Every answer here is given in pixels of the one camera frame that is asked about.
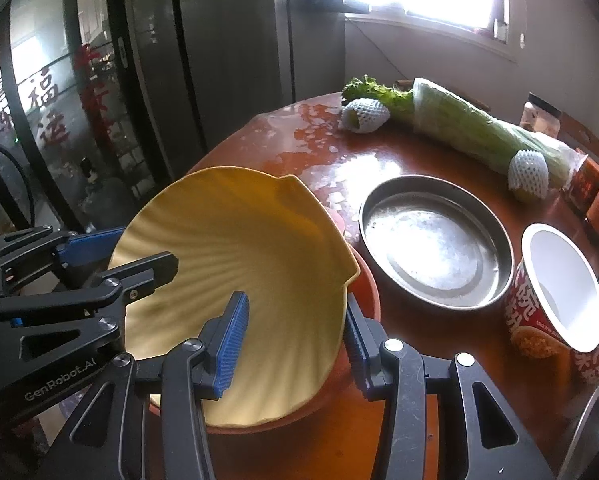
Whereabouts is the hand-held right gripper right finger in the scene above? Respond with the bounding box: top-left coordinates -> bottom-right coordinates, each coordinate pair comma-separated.
343,294 -> 555,480

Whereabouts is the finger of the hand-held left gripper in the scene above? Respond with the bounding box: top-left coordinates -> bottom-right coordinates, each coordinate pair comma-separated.
0,226 -> 127,282
0,251 -> 180,367

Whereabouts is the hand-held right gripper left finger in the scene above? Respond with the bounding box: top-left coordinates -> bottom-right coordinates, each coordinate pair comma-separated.
36,290 -> 252,480

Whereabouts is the orange plate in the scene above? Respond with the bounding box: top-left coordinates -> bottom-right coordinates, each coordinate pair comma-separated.
146,207 -> 381,436

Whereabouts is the yellow shell-shaped plate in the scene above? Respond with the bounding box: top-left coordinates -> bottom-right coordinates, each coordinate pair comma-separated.
108,165 -> 361,428

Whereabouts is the round steel pan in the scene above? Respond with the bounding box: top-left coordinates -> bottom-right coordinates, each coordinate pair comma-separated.
358,175 -> 515,311

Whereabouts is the glass door with red decals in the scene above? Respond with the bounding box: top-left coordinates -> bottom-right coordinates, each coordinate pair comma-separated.
0,0 -> 145,241

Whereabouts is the grey refrigerator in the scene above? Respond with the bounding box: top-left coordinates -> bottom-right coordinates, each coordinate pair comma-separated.
106,0 -> 347,186

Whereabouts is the fruit in white foam net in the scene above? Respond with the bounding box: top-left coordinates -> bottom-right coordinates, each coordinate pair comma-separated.
508,149 -> 550,204
340,99 -> 391,134

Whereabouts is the wrapped napa cabbage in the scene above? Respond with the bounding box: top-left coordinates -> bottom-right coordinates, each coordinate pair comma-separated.
412,77 -> 587,191

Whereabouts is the green leaf lettuce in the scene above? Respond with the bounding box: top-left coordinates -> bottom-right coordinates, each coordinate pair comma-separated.
340,75 -> 415,123

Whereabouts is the red-lidded sauce jar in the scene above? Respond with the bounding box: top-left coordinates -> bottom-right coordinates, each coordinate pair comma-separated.
562,152 -> 599,208

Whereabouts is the black-lidded clear jar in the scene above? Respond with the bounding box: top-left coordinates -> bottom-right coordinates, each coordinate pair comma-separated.
521,92 -> 563,138

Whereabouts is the black cable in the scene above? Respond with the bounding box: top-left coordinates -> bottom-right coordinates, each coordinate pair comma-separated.
0,142 -> 36,231

